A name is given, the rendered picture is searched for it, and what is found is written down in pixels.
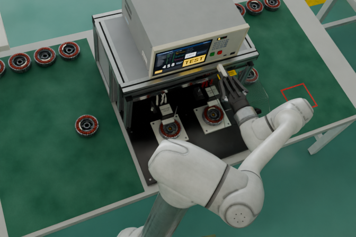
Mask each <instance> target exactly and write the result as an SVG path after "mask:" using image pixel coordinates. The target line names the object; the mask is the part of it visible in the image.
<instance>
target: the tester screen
mask: <svg viewBox="0 0 356 237"><path fill-rule="evenodd" d="M210 42H211V41H207V42H204V43H199V44H195V45H191V46H189V47H185V48H180V49H176V50H172V51H169V52H164V53H160V54H157V56H156V63H155V69H154V75H157V74H161V73H164V72H167V71H171V70H175V69H179V68H182V67H183V63H184V60H187V59H191V58H195V57H199V56H202V55H205V54H207V53H204V54H200V55H197V56H193V57H189V58H185V55H186V54H189V53H193V52H197V51H201V50H205V49H208V48H209V45H210ZM207 51H208V50H207ZM202 62H203V61H202ZM171 63H175V65H174V66H172V67H175V66H179V65H181V66H180V67H178V68H174V69H171V70H167V71H163V72H159V73H156V74H155V72H156V71H160V70H164V69H167V68H164V69H162V67H163V66H164V65H169V64H171ZM198 63H199V62H198ZM194 64H196V63H194ZM192 65H193V64H192ZM188 66H190V65H188ZM184 67H186V66H184ZM168 68H171V67H168Z"/></svg>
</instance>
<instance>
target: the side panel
mask: <svg viewBox="0 0 356 237"><path fill-rule="evenodd" d="M92 24H93V23H92ZM93 39H94V52H95V62H96V64H97V67H98V69H99V72H100V74H101V77H102V80H103V82H104V85H105V88H106V91H107V93H108V96H109V98H110V100H111V102H112V103H113V73H112V70H111V68H110V65H109V63H108V60H107V58H106V55H105V53H104V50H103V48H102V45H101V43H100V40H99V37H98V35H97V32H96V30H95V27H94V25H93Z"/></svg>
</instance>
